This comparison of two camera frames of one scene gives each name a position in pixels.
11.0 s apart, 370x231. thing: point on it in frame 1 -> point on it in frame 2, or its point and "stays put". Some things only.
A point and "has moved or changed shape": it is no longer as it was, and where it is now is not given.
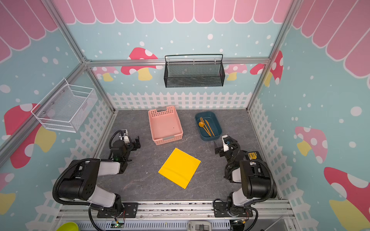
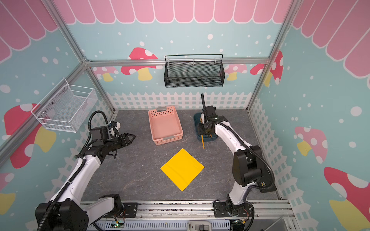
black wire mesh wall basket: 196,70 stays put
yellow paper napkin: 180,167 stays put
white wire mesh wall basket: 66,108 stays put
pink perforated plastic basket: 165,125 stays put
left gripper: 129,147 -> 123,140
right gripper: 221,150 -> 207,125
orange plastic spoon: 201,124 has moved or changed shape
